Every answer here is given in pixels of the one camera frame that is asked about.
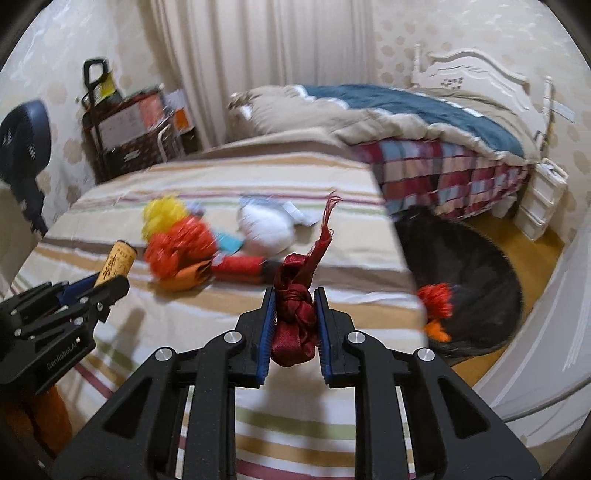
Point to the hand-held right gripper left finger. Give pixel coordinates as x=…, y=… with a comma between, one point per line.
x=265, y=332

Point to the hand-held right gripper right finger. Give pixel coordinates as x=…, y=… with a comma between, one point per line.
x=325, y=332

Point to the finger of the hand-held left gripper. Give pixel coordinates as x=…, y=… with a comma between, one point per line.
x=76, y=287
x=108, y=293

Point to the tan printed cork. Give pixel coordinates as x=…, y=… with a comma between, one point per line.
x=117, y=258

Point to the dark red ribbon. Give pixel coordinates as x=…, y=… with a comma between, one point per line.
x=293, y=300

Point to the black round rug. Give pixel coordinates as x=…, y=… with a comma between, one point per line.
x=457, y=258

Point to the orange cloth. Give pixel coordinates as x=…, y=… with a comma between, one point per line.
x=41, y=415

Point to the red wrapper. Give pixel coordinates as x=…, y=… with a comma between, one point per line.
x=240, y=266

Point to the orange paper piece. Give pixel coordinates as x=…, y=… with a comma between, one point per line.
x=184, y=277

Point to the orange-red mesh ball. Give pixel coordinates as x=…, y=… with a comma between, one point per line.
x=180, y=244

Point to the yellow mesh ball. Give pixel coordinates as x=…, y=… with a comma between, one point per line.
x=161, y=214

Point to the light blue paper piece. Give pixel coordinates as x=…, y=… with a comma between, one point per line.
x=228, y=242

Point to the small red mesh ball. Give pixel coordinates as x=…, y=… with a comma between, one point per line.
x=435, y=300

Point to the white printed wrapper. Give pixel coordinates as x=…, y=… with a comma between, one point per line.
x=300, y=214

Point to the striped bedcover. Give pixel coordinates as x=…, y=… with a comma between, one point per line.
x=277, y=184

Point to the dark blue fan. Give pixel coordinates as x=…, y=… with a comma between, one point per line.
x=18, y=134

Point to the orange and white cardboard box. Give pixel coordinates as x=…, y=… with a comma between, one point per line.
x=124, y=120

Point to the small orange white box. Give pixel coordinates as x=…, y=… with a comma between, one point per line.
x=178, y=115

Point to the plaid bed sheet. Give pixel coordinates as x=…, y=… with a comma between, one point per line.
x=438, y=170

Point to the yellow tag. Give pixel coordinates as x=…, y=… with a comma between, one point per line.
x=110, y=85

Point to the white door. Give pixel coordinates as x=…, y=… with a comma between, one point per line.
x=554, y=346

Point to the beige and blue quilt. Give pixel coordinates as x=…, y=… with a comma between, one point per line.
x=369, y=106

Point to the white plastic drawer unit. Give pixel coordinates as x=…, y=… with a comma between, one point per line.
x=540, y=198

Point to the white curtain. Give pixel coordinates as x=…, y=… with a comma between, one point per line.
x=254, y=46

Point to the white bed headboard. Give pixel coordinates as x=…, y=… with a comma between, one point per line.
x=461, y=69

